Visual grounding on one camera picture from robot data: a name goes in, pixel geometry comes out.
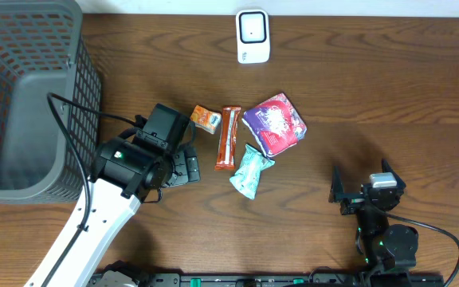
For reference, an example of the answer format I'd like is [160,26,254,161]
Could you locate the grey plastic mesh basket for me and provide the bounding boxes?
[0,1,101,204]

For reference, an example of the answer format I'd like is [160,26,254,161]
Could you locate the small orange snack packet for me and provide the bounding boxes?
[190,105,222,134]

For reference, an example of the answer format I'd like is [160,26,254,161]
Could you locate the purple red snack packet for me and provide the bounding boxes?
[242,93,308,158]

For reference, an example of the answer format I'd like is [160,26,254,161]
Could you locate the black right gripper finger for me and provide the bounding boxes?
[328,166,345,202]
[381,158,406,189]

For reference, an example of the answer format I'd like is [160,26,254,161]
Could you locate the orange red long snack packet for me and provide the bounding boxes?
[214,106,241,171]

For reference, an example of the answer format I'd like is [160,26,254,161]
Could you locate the mint green snack packet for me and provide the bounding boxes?
[229,144,275,200]

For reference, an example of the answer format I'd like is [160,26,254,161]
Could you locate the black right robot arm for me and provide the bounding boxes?
[328,159,418,272]

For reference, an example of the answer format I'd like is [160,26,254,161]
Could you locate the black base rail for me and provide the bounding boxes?
[86,261,445,287]

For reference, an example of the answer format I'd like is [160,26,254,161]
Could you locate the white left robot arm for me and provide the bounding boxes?
[26,104,200,286]

